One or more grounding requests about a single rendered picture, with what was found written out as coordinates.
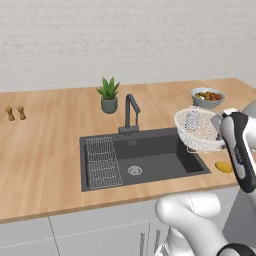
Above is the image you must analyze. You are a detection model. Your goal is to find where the yellow mango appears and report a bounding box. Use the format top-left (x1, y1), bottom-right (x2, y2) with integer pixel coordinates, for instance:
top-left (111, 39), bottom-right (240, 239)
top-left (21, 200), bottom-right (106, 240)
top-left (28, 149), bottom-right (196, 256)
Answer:
top-left (214, 161), bottom-right (234, 174)

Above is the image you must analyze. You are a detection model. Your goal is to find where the dark grey sink faucet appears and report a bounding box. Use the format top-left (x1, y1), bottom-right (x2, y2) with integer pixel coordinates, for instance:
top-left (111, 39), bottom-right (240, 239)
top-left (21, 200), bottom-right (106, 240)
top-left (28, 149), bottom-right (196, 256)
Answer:
top-left (117, 93), bottom-right (142, 137)

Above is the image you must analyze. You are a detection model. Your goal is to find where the brown and orange fruit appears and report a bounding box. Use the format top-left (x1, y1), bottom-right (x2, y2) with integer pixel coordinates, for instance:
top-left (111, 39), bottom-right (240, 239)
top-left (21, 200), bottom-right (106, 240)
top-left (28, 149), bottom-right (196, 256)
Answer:
top-left (195, 90), bottom-right (223, 102)

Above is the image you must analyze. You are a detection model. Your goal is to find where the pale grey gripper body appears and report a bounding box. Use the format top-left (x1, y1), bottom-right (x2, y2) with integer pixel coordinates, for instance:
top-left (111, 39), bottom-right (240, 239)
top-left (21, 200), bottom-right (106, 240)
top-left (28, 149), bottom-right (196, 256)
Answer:
top-left (210, 112), bottom-right (225, 141)

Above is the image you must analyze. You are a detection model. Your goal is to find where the pale blue bowl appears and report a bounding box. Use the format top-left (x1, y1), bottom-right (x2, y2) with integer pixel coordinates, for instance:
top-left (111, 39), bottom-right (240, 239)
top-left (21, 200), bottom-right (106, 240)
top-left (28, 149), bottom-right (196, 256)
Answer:
top-left (190, 87), bottom-right (226, 110)

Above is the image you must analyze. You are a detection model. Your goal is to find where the metal cupboard handle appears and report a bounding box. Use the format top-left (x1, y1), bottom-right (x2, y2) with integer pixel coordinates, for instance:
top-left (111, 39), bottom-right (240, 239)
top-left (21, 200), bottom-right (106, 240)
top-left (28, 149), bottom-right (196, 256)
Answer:
top-left (154, 229), bottom-right (161, 256)
top-left (139, 232), bottom-right (146, 256)

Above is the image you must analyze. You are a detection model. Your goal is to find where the small wooden shaker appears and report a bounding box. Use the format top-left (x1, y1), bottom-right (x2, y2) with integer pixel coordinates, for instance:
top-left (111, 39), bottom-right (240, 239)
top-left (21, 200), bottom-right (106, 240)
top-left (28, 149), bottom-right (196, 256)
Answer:
top-left (16, 105), bottom-right (27, 121)
top-left (5, 106), bottom-right (16, 122)

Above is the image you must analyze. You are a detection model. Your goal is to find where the grey drawer front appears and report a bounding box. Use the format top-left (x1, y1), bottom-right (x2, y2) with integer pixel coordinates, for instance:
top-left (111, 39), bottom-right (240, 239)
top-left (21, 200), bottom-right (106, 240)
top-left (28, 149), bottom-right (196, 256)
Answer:
top-left (0, 216), bottom-right (52, 250)
top-left (0, 237), bottom-right (57, 256)

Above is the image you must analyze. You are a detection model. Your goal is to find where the dark grey sink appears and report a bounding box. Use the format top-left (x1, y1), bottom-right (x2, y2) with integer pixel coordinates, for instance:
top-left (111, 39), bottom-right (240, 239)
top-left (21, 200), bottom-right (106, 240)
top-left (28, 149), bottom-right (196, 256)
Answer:
top-left (79, 126), bottom-right (212, 193)

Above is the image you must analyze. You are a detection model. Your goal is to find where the wire sink rack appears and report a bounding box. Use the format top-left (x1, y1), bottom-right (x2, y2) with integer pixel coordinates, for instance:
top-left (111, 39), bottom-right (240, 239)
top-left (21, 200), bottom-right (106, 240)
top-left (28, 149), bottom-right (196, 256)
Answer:
top-left (86, 136), bottom-right (124, 190)

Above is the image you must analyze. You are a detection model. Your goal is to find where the green plant in grey pot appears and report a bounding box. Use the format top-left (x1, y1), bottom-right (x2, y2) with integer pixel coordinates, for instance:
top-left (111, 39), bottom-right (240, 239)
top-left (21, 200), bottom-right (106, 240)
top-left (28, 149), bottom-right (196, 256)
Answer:
top-left (95, 76), bottom-right (121, 115)

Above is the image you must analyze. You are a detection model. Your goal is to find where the dark grey dishwasher front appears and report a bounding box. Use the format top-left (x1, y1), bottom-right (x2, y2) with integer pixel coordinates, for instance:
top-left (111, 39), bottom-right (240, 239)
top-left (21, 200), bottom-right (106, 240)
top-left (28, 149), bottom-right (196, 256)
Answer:
top-left (221, 190), bottom-right (256, 248)

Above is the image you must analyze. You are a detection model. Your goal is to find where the grey panel under sink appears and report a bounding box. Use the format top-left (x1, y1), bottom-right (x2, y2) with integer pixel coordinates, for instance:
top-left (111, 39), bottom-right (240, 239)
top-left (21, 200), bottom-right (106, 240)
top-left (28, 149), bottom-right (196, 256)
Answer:
top-left (48, 199), bottom-right (160, 240)

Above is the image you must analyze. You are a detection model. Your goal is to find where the grey cupboard door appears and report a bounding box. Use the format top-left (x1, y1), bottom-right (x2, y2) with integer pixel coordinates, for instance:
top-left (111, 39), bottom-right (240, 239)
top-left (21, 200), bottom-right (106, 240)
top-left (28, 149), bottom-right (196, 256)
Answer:
top-left (147, 218), bottom-right (172, 256)
top-left (54, 221), bottom-right (152, 256)

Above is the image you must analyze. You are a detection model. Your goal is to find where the white mesh colander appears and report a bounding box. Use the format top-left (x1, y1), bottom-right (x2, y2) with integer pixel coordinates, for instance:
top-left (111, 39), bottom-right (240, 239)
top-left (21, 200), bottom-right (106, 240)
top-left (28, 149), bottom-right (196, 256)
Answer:
top-left (173, 105), bottom-right (228, 155)

